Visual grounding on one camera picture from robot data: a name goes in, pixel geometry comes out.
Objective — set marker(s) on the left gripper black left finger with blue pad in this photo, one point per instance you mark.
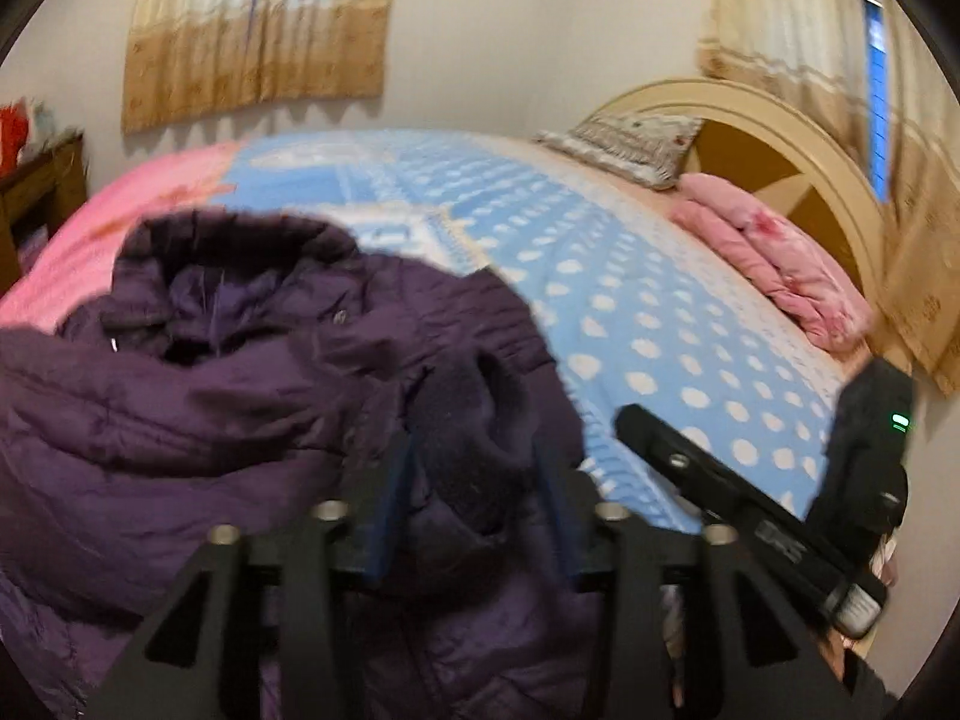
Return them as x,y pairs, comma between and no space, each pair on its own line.
279,594

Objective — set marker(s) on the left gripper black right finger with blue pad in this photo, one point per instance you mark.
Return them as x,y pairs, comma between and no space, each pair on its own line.
711,624

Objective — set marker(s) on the purple quilted jacket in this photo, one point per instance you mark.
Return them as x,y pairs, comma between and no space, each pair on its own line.
243,368

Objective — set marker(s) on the person's right hand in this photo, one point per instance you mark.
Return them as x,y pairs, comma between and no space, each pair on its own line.
831,647

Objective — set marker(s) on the folded pink blanket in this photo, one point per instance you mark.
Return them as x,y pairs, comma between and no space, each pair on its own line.
788,267

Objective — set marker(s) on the pink and blue bedspread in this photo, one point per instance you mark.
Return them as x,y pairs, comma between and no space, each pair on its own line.
634,309

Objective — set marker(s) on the cream wooden headboard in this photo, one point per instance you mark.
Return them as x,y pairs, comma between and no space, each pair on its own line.
767,147

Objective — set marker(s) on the patterned pillow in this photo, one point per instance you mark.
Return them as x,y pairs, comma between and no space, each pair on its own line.
646,149

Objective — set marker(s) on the beige side window curtain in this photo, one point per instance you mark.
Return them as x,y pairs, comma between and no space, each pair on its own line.
862,71

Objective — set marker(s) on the brown wooden desk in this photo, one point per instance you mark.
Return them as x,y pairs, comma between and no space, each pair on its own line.
42,192

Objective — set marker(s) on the red gift box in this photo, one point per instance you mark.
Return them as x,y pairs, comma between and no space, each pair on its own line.
14,133

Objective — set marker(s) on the beige patterned window curtain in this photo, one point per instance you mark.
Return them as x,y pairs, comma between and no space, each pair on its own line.
189,59

